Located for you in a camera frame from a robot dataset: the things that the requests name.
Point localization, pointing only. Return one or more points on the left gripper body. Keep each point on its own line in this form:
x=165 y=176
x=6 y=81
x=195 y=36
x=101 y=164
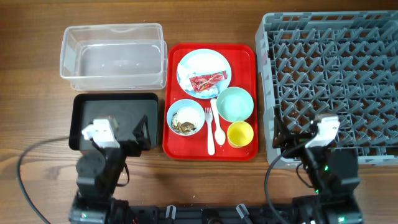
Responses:
x=127 y=147

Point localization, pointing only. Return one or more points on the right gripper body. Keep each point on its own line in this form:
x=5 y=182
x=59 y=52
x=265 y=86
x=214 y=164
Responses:
x=293 y=140

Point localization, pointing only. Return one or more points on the yellow plastic cup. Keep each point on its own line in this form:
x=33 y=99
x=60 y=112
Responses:
x=240 y=134

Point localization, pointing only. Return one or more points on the rice and meat leftovers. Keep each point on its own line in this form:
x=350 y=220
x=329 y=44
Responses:
x=185 y=121

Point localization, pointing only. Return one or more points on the light blue food bowl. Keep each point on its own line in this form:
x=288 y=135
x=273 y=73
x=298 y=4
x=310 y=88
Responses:
x=181 y=104

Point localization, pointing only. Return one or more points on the mint green bowl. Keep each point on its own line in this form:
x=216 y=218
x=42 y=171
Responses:
x=235 y=104

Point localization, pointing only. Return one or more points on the red snack wrapper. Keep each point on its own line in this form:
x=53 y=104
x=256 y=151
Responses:
x=203 y=82

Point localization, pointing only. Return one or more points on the white napkin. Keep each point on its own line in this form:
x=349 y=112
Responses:
x=184 y=75

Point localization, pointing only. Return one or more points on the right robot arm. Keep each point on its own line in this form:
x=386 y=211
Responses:
x=333 y=174

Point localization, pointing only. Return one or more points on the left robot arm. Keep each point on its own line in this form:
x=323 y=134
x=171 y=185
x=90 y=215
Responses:
x=99 y=171

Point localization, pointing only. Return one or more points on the black waste tray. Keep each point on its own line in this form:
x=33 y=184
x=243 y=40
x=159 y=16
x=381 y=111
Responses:
x=127 y=109

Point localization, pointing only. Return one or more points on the grey dishwasher rack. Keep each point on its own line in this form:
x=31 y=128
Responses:
x=331 y=62

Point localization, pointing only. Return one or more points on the clear plastic waste bin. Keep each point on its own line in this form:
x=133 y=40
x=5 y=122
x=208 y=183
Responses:
x=113 y=57

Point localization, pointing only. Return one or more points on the white plastic spoon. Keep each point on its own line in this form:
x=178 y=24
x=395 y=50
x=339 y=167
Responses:
x=220 y=136

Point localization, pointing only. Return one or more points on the white plastic fork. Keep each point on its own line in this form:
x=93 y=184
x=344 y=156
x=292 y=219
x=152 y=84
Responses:
x=210 y=140

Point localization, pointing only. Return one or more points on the red serving tray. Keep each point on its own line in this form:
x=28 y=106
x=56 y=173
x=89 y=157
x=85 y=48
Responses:
x=242 y=61

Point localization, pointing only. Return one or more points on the light blue plate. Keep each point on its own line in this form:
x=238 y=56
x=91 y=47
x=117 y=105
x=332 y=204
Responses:
x=206 y=61

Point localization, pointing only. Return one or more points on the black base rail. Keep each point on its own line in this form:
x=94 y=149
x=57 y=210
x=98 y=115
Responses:
x=202 y=215

